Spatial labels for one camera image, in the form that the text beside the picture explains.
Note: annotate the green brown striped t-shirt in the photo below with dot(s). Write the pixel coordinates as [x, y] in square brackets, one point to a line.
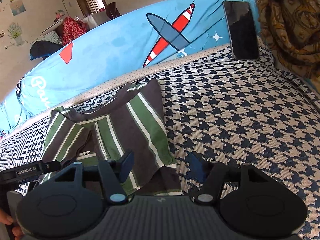
[120, 125]

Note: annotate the lavender pot wall sticker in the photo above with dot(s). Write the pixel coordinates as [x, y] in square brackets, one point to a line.
[16, 33]

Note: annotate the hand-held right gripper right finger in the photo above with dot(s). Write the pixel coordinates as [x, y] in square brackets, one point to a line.
[196, 166]

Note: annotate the square flower wall picture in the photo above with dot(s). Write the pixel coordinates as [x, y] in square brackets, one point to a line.
[18, 7]

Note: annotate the black cloth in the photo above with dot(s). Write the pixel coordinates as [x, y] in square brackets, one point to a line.
[43, 50]

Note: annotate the pale striped cloth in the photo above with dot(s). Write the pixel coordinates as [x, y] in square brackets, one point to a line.
[51, 38]

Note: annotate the brown patterned scarf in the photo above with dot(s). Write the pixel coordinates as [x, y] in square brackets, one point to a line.
[287, 25]

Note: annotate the dark dining chair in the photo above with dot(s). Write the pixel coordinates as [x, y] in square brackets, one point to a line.
[113, 10]

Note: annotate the white dining table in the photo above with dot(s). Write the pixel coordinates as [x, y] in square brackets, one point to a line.
[97, 21]

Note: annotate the blue printed sofa cover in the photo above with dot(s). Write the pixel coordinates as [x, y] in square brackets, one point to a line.
[112, 55]

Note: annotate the black smartphone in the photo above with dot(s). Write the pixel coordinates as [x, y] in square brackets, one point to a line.
[241, 30]

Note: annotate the red floral garment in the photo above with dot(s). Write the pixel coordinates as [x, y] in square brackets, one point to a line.
[73, 30]

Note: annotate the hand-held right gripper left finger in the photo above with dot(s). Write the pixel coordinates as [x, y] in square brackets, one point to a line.
[128, 163]

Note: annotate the person's left hand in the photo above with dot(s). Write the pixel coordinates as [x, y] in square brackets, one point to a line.
[6, 217]

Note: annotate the houndstooth sofa mat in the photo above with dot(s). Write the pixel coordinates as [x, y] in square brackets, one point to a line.
[225, 105]

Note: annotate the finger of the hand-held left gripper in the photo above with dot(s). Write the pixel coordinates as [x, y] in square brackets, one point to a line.
[53, 167]

